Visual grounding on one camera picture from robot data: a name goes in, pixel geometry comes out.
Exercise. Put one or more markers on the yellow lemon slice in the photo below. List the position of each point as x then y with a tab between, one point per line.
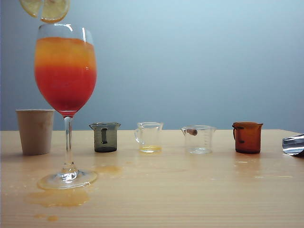
51	9

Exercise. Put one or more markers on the clear cup with yellow residue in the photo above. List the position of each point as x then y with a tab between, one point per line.
150	137

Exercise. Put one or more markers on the smoky grey glass measuring cup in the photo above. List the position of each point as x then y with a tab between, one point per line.
105	139

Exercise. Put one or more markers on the clear graduated measuring cup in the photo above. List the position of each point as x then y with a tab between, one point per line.
199	140

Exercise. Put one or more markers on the amber glass measuring cup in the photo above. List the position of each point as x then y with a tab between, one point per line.
248	139

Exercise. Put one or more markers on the beige paper cup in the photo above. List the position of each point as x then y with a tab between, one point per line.
35	133

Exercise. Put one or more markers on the small orange juice stain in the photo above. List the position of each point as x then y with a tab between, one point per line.
109	169

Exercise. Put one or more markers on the wine glass with orange-red drink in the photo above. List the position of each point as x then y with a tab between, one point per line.
65	80

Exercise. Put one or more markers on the large orange juice puddle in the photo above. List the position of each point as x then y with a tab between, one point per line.
57	198

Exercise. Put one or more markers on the shiny silver metal object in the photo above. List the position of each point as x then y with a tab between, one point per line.
294	145

